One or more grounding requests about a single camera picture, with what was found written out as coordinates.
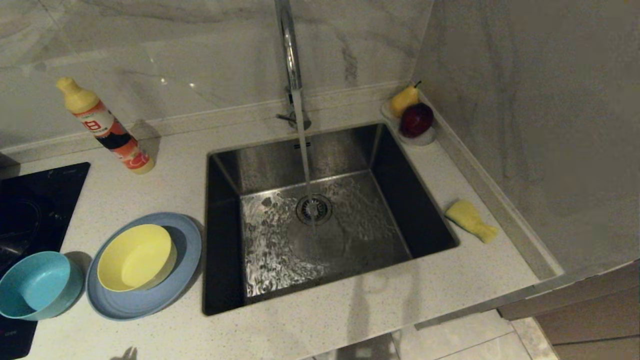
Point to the yellow green sponge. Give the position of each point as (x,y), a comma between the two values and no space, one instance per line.
(467,217)

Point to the orange label dish soap bottle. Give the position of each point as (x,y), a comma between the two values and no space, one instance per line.
(110,130)

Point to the teal bowl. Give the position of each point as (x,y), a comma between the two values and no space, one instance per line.
(35,285)

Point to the stainless steel sink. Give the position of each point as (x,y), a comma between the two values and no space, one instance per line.
(390,165)

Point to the round metal drain strainer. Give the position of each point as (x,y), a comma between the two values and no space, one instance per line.
(320,212)

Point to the running water stream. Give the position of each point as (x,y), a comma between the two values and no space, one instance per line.
(302,145)

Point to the small white dish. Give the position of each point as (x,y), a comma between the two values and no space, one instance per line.
(425,140)

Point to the dark red apple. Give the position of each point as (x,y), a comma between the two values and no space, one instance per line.
(416,120)

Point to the yellow pear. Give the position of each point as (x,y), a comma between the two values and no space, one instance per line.
(404,100)

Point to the chrome faucet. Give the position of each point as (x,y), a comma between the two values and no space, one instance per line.
(290,50)

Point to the yellow bowl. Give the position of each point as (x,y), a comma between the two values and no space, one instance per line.
(134,257)

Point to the grey blue plate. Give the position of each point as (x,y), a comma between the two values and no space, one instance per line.
(150,300)

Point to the black glass cooktop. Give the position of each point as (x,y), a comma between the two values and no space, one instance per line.
(35,210)

